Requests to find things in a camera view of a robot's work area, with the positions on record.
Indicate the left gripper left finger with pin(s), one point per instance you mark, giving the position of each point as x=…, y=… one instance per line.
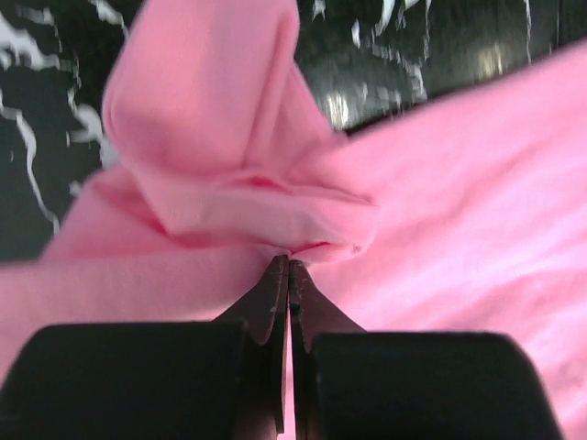
x=221, y=379

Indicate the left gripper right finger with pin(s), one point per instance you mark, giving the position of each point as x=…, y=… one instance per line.
x=349, y=383

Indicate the pink t shirt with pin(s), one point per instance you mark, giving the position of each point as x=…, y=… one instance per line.
x=465, y=215

